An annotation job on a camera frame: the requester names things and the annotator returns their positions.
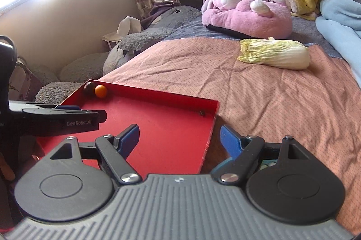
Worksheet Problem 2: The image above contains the light blue blanket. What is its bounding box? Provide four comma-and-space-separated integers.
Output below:
315, 0, 361, 89

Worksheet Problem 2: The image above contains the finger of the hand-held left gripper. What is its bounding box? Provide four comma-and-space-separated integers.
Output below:
8, 100, 82, 114

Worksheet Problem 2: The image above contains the pink plush toy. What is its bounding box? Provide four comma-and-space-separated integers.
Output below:
201, 0, 293, 39

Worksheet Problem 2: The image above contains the napa cabbage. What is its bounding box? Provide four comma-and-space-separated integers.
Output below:
237, 37, 310, 70

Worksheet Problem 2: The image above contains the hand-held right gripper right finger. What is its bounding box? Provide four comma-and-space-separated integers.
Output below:
219, 125, 316, 184

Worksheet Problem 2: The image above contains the patterned paper bag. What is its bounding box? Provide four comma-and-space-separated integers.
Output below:
11, 56, 45, 103

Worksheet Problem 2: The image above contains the pink dotted quilt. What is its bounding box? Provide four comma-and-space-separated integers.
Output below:
97, 37, 361, 235

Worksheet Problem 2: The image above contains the grey fluffy cushion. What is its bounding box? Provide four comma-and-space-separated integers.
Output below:
35, 81, 86, 104
59, 52, 111, 84

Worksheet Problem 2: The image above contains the orange cherry tomato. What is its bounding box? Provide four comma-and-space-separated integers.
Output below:
94, 85, 108, 98

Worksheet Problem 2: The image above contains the red rectangular tray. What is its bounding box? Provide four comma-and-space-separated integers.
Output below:
34, 79, 220, 175

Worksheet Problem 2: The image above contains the grey plush toy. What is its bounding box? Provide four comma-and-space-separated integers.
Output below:
102, 4, 203, 75

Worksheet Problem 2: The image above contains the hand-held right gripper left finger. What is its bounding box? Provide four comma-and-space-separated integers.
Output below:
49, 124, 142, 184

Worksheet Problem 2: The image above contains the grey-blue bed sheet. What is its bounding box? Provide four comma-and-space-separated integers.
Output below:
163, 16, 345, 60

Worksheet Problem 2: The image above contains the blue flower print bowl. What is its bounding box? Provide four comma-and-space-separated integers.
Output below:
210, 154, 280, 176

